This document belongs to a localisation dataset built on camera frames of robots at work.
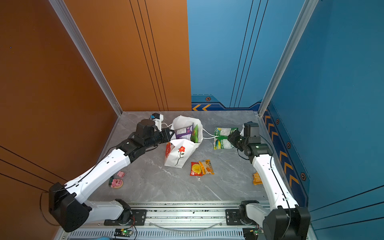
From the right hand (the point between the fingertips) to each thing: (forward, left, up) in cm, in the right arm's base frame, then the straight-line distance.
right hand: (227, 135), depth 79 cm
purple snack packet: (+4, +23, -3) cm, 23 cm away
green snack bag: (+1, +17, -3) cm, 18 cm away
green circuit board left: (-41, +52, -23) cm, 70 cm away
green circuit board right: (-41, -9, -24) cm, 48 cm away
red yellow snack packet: (-10, +17, -20) cm, 28 cm away
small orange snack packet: (-16, -18, -21) cm, 32 cm away
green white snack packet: (-1, +3, -4) cm, 5 cm away
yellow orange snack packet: (-9, +11, -19) cm, 24 cm away
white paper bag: (-7, +26, -3) cm, 27 cm away
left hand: (0, +27, +5) cm, 27 cm away
